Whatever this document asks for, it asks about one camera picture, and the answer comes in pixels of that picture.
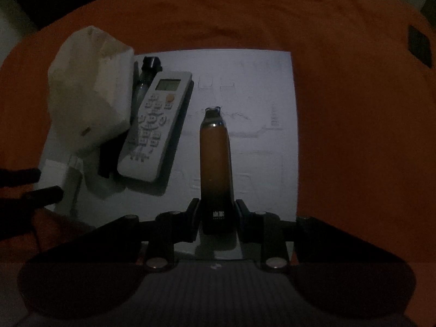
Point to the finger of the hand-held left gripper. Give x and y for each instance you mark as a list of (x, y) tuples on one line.
[(24, 176), (46, 196)]

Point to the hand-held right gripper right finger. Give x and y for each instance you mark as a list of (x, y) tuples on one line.
[(241, 211)]

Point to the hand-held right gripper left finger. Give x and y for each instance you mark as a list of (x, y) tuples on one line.
[(194, 211)]

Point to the orange bottle with silver cap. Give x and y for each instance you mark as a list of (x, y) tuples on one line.
[(216, 156)]

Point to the small white box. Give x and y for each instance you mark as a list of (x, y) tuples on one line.
[(56, 173)]

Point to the white paper sheet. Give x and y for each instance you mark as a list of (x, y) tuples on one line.
[(255, 143)]

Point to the white remote control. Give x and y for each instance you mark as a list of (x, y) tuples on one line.
[(153, 126)]

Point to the crumpled white paper bag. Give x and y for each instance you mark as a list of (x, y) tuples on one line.
[(85, 85)]

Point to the clear bottle with black cap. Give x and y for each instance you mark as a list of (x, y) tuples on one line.
[(150, 64)]

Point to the orange cloth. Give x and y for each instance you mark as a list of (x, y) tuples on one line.
[(238, 13)]

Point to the small black object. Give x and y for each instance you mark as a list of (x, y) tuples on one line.
[(419, 45)]

